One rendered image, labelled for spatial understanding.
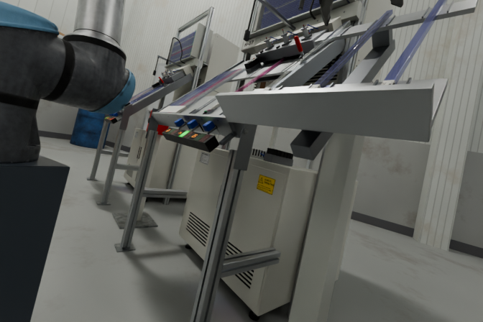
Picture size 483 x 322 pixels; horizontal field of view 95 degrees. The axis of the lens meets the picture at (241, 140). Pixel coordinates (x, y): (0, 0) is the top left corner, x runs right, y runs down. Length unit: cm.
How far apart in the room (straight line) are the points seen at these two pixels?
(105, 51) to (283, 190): 69
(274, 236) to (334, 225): 41
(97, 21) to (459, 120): 388
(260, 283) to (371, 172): 310
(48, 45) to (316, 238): 61
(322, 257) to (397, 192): 342
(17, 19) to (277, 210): 82
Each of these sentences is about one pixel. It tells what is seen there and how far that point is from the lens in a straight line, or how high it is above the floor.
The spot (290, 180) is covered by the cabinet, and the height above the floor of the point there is 57.
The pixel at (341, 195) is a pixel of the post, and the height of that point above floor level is 60.
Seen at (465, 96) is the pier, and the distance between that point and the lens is 407.
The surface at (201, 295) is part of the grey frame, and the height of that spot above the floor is 23.
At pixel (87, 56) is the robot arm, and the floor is 75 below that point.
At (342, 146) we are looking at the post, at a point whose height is 70.
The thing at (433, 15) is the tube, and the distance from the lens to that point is 64.
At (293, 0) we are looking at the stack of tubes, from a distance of 144.
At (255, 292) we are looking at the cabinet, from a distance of 102.
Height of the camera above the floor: 65
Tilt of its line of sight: 2 degrees up
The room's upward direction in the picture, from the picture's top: 13 degrees clockwise
